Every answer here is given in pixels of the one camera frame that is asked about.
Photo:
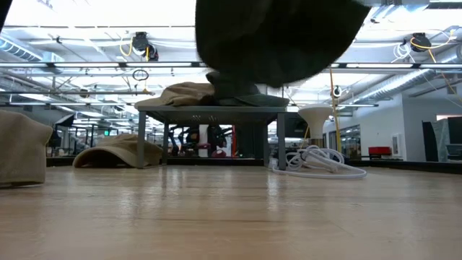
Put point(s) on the grey perforated metal shelf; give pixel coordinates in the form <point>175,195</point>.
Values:
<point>209,109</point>

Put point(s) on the red cart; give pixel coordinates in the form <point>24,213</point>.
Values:
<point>379,151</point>

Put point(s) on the silver ceiling air duct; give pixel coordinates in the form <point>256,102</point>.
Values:
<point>397,85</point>

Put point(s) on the long ceiling light bar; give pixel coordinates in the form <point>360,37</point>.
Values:
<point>90,65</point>

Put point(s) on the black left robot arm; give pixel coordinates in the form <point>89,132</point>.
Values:
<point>3,11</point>

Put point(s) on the beige baseball cap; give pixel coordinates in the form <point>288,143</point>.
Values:
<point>122,148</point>
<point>21,151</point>
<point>180,94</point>

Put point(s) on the black table edge rail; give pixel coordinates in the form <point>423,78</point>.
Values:
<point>415,166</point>

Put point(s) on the person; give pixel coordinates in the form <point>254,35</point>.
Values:
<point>204,137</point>

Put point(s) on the black partition panel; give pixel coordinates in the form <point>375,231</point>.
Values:
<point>429,141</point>

